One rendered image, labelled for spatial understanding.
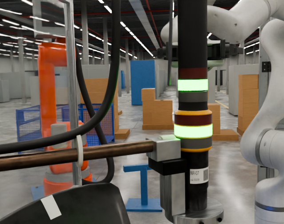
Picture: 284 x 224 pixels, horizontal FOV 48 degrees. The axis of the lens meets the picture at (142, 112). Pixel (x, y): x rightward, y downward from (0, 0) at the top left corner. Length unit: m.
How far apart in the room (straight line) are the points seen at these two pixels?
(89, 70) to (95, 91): 2.71
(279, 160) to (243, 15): 0.43
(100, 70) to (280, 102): 10.06
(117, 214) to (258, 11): 0.65
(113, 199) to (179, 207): 0.16
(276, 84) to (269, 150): 0.21
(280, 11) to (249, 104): 7.52
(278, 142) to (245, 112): 7.52
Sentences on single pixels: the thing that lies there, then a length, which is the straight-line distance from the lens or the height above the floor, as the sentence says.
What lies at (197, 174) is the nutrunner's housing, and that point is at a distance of 0.37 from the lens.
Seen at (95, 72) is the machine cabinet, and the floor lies 1.80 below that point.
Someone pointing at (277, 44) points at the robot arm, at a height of 1.70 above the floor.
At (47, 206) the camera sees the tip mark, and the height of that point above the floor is 1.44.
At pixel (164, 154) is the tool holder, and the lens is 0.34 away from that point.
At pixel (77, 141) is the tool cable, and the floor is 1.55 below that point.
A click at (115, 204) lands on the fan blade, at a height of 1.42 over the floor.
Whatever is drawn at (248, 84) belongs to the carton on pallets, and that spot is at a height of 1.34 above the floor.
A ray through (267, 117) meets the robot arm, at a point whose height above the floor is 1.47.
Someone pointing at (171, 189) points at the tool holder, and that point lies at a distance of 0.36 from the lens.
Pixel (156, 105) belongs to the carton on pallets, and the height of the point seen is 0.72.
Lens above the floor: 1.61
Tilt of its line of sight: 6 degrees down
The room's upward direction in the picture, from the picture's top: 1 degrees counter-clockwise
